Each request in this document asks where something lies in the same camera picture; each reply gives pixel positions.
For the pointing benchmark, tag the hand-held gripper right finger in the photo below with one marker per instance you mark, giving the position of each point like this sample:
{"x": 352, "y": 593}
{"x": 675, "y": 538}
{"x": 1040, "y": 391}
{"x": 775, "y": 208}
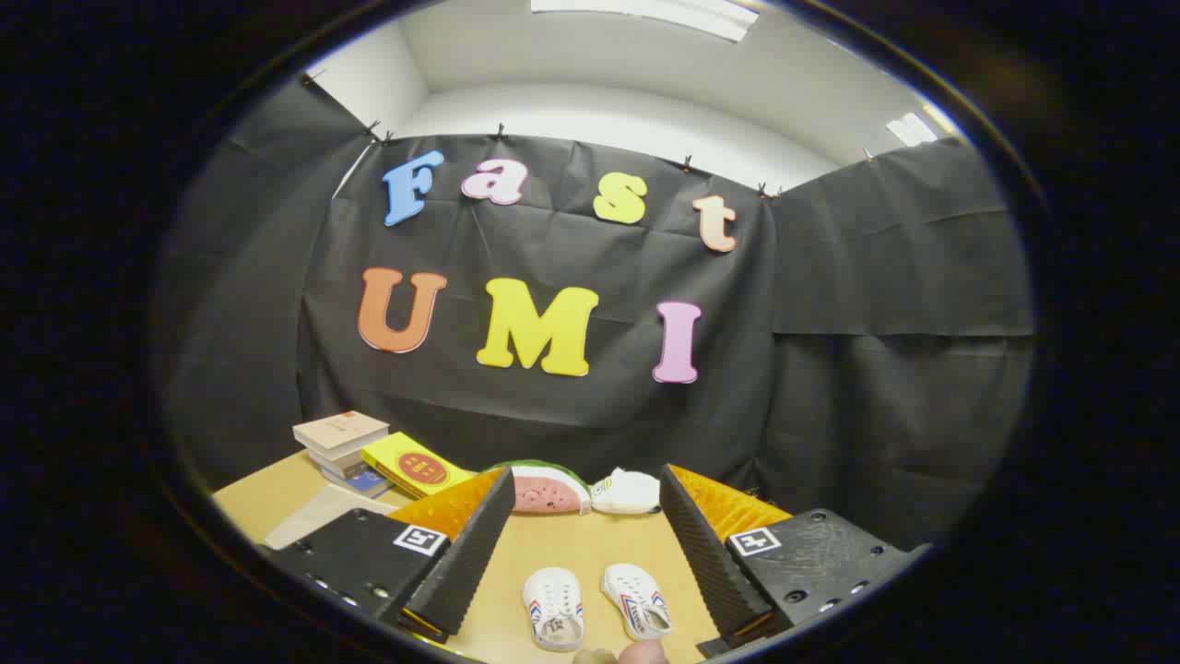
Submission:
{"x": 710, "y": 563}

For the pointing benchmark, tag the white plush toy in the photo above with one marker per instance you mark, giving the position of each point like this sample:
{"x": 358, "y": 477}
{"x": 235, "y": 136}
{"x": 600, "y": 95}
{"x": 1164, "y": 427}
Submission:
{"x": 627, "y": 493}

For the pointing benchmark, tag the ceiling light panel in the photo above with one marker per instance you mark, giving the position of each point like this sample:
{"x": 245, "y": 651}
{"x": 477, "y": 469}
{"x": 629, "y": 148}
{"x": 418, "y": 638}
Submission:
{"x": 911, "y": 129}
{"x": 664, "y": 14}

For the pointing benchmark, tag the watermelon slice plush toy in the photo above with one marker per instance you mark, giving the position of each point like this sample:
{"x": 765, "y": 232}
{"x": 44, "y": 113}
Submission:
{"x": 544, "y": 489}

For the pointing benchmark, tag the yellow book with red circle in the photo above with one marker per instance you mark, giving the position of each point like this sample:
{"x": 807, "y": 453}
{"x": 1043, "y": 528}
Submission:
{"x": 406, "y": 466}

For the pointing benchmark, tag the cream fabric storage box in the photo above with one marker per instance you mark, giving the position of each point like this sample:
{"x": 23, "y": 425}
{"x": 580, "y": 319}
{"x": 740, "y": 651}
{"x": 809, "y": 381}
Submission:
{"x": 323, "y": 512}

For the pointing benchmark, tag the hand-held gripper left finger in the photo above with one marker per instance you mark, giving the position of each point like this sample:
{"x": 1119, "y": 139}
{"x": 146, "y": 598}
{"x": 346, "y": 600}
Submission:
{"x": 470, "y": 563}

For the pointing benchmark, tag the grey-spined book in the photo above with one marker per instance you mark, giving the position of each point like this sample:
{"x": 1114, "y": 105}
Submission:
{"x": 336, "y": 464}

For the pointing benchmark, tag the white striped canvas shoe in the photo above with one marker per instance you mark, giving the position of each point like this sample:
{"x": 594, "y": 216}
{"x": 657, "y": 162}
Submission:
{"x": 636, "y": 595}
{"x": 553, "y": 599}

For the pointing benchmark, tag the beige paperback book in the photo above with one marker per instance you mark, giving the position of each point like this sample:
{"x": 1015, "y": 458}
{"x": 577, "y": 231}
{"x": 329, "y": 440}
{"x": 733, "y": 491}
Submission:
{"x": 341, "y": 432}

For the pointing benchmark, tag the blue cover book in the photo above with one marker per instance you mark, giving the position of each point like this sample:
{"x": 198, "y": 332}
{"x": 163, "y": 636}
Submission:
{"x": 369, "y": 481}

